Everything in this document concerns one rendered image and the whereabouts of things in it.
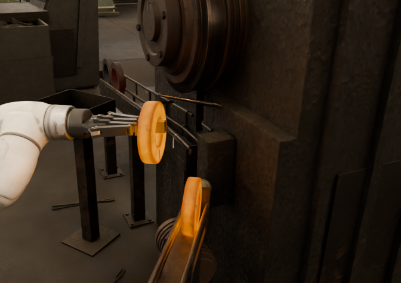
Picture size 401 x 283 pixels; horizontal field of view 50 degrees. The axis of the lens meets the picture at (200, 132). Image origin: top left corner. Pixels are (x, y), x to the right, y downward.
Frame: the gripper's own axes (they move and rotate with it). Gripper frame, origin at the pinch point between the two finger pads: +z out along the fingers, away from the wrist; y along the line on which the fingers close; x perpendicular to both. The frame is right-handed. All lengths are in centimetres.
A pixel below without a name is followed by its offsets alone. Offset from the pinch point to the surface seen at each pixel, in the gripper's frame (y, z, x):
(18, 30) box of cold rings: -218, -167, -11
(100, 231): -75, -53, -89
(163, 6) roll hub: -29.4, -2.6, 25.4
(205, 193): -7.7, 11.9, -22.6
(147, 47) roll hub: -42.9, -12.2, 10.9
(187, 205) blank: 6.5, 9.7, -18.0
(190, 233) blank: 7.2, 10.1, -25.5
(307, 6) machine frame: -14.8, 36.5, 26.6
